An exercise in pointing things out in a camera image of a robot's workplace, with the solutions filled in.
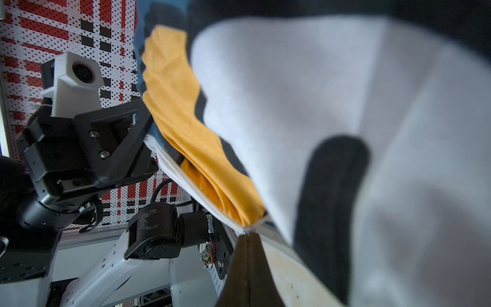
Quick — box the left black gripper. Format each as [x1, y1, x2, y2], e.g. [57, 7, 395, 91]
[17, 98, 158, 209]

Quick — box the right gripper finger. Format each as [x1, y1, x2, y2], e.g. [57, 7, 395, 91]
[216, 232, 284, 306]

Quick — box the blue cartoon pillowcase pillow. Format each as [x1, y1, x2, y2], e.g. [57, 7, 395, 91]
[134, 1, 490, 306]

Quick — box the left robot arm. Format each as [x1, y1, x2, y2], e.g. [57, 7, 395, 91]
[1, 99, 235, 306]

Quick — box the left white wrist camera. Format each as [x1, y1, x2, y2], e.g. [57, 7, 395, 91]
[41, 52, 104, 118]

